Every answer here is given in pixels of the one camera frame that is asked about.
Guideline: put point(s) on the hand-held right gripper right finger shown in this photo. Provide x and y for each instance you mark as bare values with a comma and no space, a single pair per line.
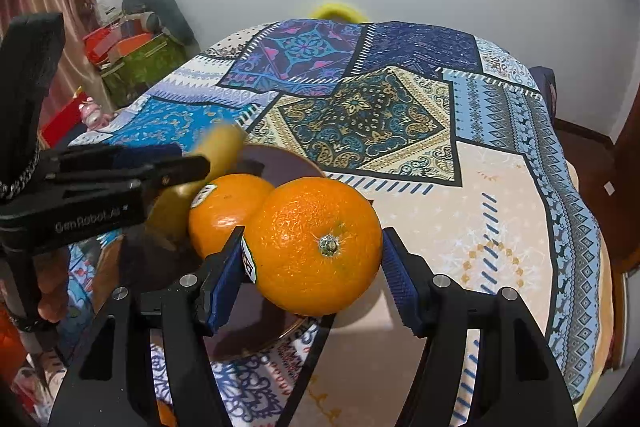
401,279

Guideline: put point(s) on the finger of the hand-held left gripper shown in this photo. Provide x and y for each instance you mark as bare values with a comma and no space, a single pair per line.
145,155
175,172

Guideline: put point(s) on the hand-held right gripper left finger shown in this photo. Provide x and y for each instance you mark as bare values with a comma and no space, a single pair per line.
226,279

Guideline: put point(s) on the yellow banana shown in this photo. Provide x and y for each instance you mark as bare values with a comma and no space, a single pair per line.
222,149

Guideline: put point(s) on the orange with sticker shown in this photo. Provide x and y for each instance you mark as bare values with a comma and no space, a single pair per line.
220,217

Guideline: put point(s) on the large orange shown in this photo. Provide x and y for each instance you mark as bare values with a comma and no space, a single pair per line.
310,252

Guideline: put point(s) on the brown plate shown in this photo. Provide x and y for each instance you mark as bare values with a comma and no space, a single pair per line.
280,172

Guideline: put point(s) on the person's left hand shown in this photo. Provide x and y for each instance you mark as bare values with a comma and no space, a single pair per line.
51,289

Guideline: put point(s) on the pink toy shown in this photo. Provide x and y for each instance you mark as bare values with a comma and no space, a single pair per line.
92,112

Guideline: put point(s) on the red box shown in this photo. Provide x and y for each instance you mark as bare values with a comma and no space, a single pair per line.
62,122

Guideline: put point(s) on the green patterned box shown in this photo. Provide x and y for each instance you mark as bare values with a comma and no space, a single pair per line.
145,64

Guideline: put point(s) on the red and orange boxes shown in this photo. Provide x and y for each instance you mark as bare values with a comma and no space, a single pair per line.
115,42

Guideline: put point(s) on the patchwork printed tablecloth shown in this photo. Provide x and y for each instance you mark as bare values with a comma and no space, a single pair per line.
450,157

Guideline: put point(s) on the yellow round object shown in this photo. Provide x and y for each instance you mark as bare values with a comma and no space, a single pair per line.
337,9

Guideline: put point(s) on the dark blue cloth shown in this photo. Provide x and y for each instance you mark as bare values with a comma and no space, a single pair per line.
546,89

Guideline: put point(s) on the wooden chair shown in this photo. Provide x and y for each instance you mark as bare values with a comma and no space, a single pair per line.
629,207

